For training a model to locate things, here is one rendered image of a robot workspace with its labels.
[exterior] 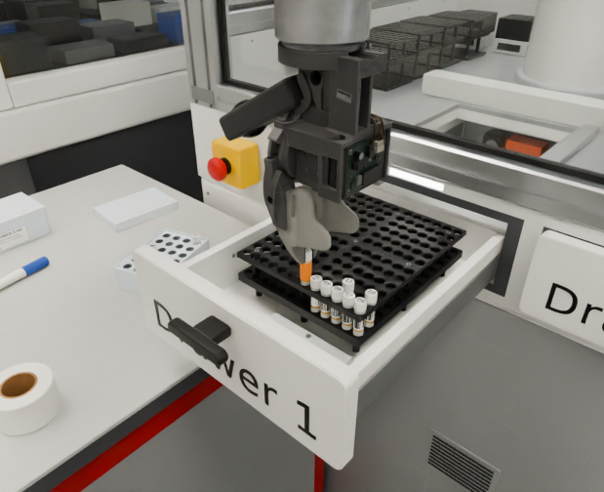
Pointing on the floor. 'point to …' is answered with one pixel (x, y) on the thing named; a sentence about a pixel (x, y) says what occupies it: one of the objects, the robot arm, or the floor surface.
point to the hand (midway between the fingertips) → (302, 246)
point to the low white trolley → (115, 367)
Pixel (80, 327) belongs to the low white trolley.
